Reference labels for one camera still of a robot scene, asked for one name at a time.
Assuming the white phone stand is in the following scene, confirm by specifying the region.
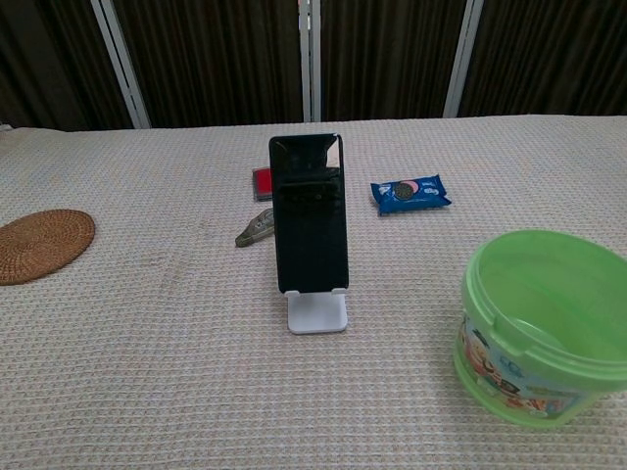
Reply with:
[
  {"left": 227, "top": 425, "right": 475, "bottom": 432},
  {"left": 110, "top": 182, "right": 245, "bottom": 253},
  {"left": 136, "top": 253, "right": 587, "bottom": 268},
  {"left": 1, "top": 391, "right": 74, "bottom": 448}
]
[{"left": 284, "top": 288, "right": 351, "bottom": 336}]

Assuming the grey correction tape dispenser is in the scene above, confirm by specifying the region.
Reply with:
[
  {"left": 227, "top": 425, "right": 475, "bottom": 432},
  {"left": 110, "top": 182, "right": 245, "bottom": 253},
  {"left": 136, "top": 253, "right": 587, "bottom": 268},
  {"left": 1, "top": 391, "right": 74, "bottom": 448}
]
[{"left": 234, "top": 207, "right": 275, "bottom": 249}]

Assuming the red case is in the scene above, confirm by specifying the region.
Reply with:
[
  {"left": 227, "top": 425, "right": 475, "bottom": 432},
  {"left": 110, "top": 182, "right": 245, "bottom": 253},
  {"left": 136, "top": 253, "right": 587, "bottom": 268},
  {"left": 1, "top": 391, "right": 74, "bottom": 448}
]
[{"left": 252, "top": 166, "right": 274, "bottom": 203}]

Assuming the white partition frame post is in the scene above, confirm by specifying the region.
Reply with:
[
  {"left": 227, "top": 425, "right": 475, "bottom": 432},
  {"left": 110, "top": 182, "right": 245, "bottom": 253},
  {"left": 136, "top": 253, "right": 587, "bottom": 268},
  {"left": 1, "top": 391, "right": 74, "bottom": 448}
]
[
  {"left": 89, "top": 0, "right": 152, "bottom": 130},
  {"left": 297, "top": 0, "right": 323, "bottom": 123},
  {"left": 442, "top": 0, "right": 485, "bottom": 118}
]

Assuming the blue cookie packet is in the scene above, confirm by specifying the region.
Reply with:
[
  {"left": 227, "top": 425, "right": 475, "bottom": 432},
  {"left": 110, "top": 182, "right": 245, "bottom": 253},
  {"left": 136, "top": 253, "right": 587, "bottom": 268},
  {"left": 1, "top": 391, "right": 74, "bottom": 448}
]
[{"left": 369, "top": 174, "right": 454, "bottom": 217}]

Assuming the beige woven tablecloth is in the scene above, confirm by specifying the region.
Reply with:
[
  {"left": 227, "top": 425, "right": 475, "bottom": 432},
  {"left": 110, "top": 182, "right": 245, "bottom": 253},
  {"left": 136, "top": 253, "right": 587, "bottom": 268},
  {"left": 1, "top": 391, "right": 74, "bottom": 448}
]
[{"left": 0, "top": 114, "right": 627, "bottom": 470}]

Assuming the black smartphone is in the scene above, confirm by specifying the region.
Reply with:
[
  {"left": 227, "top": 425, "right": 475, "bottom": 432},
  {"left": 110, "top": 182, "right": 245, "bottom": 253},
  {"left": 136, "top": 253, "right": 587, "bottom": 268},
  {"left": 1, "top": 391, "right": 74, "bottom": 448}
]
[{"left": 267, "top": 131, "right": 351, "bottom": 296}]

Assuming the round woven rattan coaster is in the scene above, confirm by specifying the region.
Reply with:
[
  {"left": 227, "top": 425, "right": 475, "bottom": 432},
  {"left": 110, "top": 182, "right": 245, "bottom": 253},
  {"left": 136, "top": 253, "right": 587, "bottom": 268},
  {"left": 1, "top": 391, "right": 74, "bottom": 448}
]
[{"left": 0, "top": 209, "right": 96, "bottom": 287}]

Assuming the green plastic bucket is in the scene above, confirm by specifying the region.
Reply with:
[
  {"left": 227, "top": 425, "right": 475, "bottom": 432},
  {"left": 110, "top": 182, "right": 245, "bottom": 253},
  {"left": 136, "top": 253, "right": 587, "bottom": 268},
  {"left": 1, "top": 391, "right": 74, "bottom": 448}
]
[{"left": 452, "top": 229, "right": 627, "bottom": 428}]

